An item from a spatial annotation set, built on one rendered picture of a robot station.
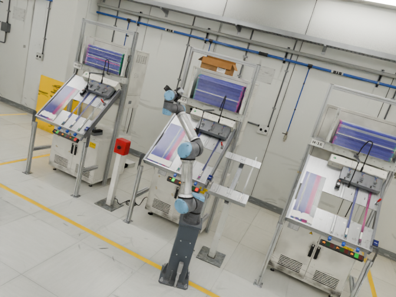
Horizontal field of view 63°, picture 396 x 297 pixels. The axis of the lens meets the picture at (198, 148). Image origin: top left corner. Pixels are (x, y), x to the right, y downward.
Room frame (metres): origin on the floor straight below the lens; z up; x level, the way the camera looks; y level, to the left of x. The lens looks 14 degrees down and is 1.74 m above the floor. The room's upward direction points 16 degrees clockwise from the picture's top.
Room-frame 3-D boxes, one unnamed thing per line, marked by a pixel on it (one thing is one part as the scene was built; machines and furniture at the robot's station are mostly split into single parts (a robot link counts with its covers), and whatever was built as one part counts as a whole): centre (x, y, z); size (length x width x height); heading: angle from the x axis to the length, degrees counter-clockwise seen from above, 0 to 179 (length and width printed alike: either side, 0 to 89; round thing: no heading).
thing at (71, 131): (3.83, 1.38, 0.66); 1.01 x 0.73 x 1.31; 162
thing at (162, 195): (3.55, -0.04, 0.31); 0.70 x 0.65 x 0.62; 72
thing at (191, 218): (2.40, -0.10, 0.60); 0.15 x 0.15 x 0.10
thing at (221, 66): (3.73, -0.04, 1.82); 0.68 x 0.30 x 0.20; 72
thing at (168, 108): (2.55, 0.31, 1.36); 0.11 x 0.08 x 0.11; 144
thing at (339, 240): (2.91, -1.37, 0.65); 1.01 x 0.73 x 1.29; 162
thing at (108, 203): (3.33, 0.79, 0.39); 0.24 x 0.24 x 0.78; 72
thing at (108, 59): (4.03, 1.33, 0.95); 1.35 x 0.82 x 1.90; 162
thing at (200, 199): (2.39, -0.10, 0.72); 0.13 x 0.12 x 0.14; 144
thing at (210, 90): (3.41, -0.05, 1.52); 0.51 x 0.13 x 0.27; 72
